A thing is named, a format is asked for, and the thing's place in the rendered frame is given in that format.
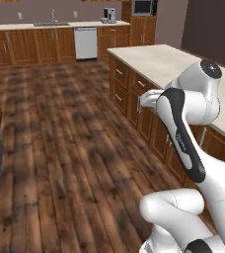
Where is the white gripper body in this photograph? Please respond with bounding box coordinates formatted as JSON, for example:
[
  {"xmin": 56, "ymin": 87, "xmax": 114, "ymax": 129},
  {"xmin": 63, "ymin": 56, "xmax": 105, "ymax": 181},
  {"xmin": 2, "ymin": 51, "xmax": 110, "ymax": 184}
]
[{"xmin": 139, "ymin": 89, "xmax": 165, "ymax": 109}]

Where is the wooden island drawer front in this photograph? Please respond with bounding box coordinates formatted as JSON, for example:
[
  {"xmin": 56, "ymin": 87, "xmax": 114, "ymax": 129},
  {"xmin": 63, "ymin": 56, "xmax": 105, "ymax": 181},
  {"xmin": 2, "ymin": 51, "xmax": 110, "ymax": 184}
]
[
  {"xmin": 112, "ymin": 81, "xmax": 129, "ymax": 117},
  {"xmin": 112, "ymin": 58, "xmax": 130, "ymax": 91},
  {"xmin": 129, "ymin": 72, "xmax": 159, "ymax": 97}
]

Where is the wooden island cupboard door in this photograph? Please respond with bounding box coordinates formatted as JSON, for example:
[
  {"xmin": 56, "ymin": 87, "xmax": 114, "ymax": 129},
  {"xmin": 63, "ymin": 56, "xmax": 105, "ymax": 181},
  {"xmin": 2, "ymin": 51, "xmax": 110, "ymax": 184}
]
[
  {"xmin": 149, "ymin": 113, "xmax": 172, "ymax": 163},
  {"xmin": 126, "ymin": 88, "xmax": 142, "ymax": 128},
  {"xmin": 198, "ymin": 126, "xmax": 225, "ymax": 169},
  {"xmin": 137, "ymin": 106, "xmax": 156, "ymax": 144}
]

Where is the tall wooden cupboard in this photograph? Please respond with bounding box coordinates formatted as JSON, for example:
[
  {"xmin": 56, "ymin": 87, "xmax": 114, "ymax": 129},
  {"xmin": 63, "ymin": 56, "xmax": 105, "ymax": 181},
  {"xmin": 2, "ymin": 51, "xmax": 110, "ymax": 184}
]
[{"xmin": 120, "ymin": 0, "xmax": 158, "ymax": 47}]

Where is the white dishwasher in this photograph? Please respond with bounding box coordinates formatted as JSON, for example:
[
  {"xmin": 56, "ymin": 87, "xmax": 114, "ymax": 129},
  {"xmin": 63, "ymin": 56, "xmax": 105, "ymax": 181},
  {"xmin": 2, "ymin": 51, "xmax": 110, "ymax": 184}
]
[{"xmin": 73, "ymin": 27, "xmax": 99, "ymax": 61}]

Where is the steel microwave oven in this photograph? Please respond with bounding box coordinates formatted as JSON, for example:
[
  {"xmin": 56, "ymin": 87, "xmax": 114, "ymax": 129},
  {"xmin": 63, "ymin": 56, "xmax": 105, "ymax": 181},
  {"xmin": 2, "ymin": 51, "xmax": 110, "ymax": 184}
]
[{"xmin": 131, "ymin": 0, "xmax": 158, "ymax": 17}]

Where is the grey coffee machine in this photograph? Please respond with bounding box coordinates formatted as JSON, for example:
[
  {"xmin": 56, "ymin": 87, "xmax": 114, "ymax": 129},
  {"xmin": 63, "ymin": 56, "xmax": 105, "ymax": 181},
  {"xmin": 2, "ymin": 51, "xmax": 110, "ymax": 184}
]
[{"xmin": 101, "ymin": 7, "xmax": 117, "ymax": 25}]

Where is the steel sink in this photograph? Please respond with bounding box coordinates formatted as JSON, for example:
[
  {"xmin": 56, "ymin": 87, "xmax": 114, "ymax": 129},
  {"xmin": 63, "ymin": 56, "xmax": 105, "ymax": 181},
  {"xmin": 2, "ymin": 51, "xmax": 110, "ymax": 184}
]
[{"xmin": 33, "ymin": 21, "xmax": 70, "ymax": 28}]

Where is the wooden base cupboard run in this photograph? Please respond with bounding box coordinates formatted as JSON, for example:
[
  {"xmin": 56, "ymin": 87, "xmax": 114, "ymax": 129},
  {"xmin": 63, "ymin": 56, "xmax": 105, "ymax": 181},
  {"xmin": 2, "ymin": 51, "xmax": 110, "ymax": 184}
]
[{"xmin": 0, "ymin": 25, "xmax": 131, "ymax": 68}]

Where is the steel tap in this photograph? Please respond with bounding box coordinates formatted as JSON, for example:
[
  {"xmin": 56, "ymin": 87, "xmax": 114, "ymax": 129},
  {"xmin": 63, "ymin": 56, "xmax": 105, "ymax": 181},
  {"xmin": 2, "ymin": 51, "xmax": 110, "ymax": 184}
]
[{"xmin": 50, "ymin": 8, "xmax": 58, "ymax": 24}]

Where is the silver cupboard door handle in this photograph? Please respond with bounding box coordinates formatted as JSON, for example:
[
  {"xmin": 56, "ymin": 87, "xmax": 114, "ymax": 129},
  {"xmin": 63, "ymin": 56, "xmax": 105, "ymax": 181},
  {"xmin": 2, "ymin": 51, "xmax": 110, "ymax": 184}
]
[
  {"xmin": 135, "ymin": 96, "xmax": 142, "ymax": 115},
  {"xmin": 198, "ymin": 127, "xmax": 208, "ymax": 148}
]

